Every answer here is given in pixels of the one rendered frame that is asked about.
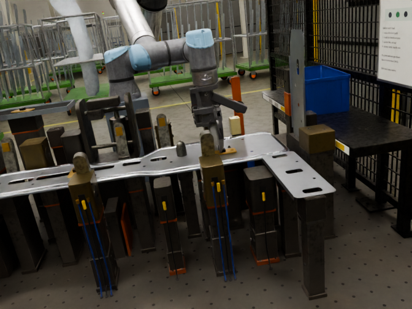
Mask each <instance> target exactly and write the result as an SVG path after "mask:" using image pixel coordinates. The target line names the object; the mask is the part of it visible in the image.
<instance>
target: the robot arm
mask: <svg viewBox="0 0 412 309"><path fill-rule="evenodd" d="M109 2H110V5H111V6H112V8H113V9H114V10H116V11H117V13H118V16H119V18H120V20H121V22H122V24H123V27H124V30H125V31H126V34H127V36H128V38H129V41H130V43H131V46H130V47H128V46H123V47H118V48H114V49H112V50H109V51H106V52H105V53H104V59H105V65H106V68H107V74H108V78H109V83H110V88H109V96H117V95H119V97H120V102H124V94H125V93H128V92H130V94H131V98H132V100H134V99H137V98H140V97H141V96H142V95H141V92H140V90H139V87H138V86H137V84H136V82H135V79H134V74H138V73H142V72H149V71H156V70H160V69H162V68H163V67H166V66H174V65H178V64H184V63H190V67H191V75H192V79H193V85H195V86H194V87H189V93H190V98H191V105H192V106H191V109H192V111H191V113H192V114H193V118H194V124H195V125H196V127H197V128H198V127H208V130H209V131H211V132H212V134H213V139H214V145H217V146H218V150H219V152H220V153H221V152H222V150H223V148H224V134H223V124H222V121H223V117H222V113H221V107H220V105H223V106H225V107H228V108H230V109H233V110H234V111H235V112H236V113H243V114H244V113H245V112H246V110H247V106H246V105H245V104H244V103H243V102H242V101H235V100H233V99H230V98H228V97H226V96H223V95H221V94H218V93H216V92H213V91H212V90H215V89H217V88H218V73H217V68H216V59H215V49H214V40H213V37H212V32H211V30H210V29H208V28H207V29H198V30H193V31H188V32H187V33H186V37H182V38H180V39H172V40H164V41H159V37H160V30H161V20H162V11H163V10H164V9H165V8H166V7H167V2H168V0H109ZM139 6H141V9H140V7H139ZM205 92H207V93H206V94H204V93H205ZM213 124H214V125H213Z"/></svg>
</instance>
